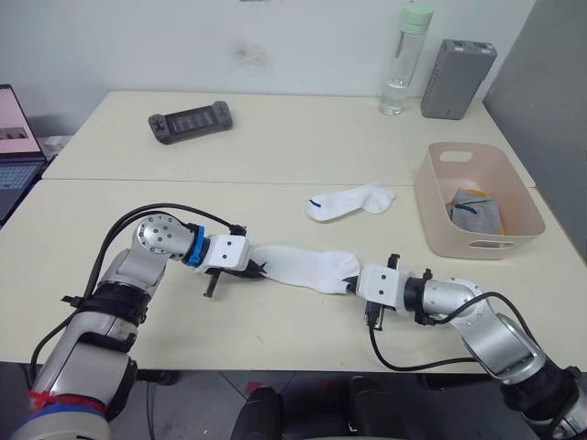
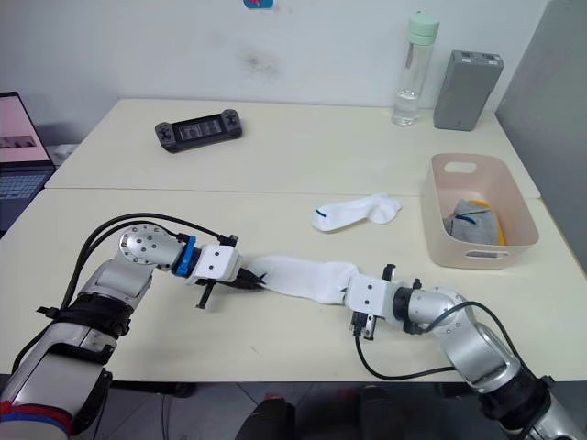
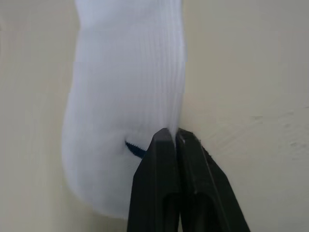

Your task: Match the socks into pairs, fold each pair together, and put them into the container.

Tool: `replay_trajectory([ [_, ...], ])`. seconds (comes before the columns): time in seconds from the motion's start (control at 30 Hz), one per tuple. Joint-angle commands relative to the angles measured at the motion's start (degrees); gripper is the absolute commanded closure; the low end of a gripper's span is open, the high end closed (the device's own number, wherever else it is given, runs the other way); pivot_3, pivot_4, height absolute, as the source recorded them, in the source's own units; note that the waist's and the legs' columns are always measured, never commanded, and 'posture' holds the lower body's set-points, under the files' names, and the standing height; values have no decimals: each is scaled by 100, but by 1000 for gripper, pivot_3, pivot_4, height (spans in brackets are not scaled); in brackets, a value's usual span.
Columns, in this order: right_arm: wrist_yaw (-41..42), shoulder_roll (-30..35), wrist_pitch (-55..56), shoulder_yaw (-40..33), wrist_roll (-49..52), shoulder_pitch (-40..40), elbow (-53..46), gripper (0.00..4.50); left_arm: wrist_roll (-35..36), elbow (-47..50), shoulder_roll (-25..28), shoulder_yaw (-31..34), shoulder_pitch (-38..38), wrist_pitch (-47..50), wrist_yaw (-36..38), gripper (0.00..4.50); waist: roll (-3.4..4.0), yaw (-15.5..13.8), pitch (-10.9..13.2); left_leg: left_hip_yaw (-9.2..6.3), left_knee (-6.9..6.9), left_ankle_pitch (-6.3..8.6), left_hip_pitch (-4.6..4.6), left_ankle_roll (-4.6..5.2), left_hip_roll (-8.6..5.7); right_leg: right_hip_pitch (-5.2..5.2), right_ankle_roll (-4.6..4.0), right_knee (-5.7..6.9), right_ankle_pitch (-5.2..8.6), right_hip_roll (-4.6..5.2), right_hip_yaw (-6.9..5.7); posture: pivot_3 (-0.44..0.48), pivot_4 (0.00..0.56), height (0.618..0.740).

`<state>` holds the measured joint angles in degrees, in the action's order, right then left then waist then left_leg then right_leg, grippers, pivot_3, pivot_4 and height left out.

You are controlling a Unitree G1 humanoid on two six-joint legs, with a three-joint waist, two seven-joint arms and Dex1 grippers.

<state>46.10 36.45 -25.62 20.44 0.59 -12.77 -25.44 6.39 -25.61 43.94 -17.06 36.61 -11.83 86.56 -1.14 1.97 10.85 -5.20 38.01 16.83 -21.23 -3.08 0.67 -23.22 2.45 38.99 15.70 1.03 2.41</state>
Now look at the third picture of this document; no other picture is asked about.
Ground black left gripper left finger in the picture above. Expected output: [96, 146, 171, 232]
[126, 128, 181, 232]

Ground white ribbed sock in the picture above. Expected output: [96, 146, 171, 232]
[61, 0, 188, 217]

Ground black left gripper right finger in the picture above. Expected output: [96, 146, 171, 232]
[175, 128, 251, 232]

